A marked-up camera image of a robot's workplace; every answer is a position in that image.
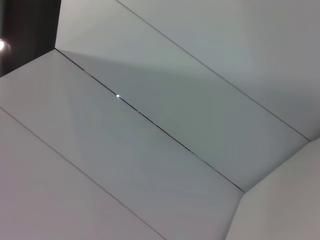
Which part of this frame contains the bright round lamp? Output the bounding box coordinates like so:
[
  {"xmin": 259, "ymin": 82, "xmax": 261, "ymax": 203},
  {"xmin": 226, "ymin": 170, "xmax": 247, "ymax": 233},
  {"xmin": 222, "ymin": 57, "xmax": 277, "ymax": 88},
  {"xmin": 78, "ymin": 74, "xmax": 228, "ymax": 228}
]
[{"xmin": 0, "ymin": 39, "xmax": 11, "ymax": 55}]

